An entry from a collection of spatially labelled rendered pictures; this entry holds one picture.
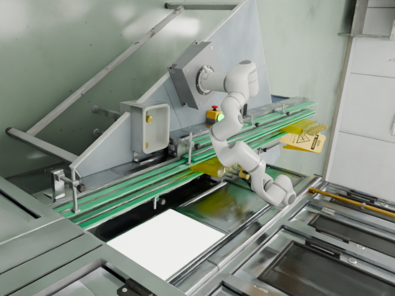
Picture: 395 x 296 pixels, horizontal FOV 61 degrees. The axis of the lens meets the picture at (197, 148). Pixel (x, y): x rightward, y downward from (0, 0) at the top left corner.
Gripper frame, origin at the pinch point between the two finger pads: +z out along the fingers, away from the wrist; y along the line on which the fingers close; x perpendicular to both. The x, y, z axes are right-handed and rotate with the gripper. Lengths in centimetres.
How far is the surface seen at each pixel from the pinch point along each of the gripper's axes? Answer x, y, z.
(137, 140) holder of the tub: 46, 18, 28
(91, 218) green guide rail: 77, -2, 6
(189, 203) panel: 27.8, -12.1, 9.6
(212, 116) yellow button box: -11.5, 19.1, 43.1
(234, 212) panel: 14.6, -12.2, -8.3
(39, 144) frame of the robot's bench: 81, 11, 64
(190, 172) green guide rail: 18.1, -3.3, 23.3
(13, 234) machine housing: 108, 25, -33
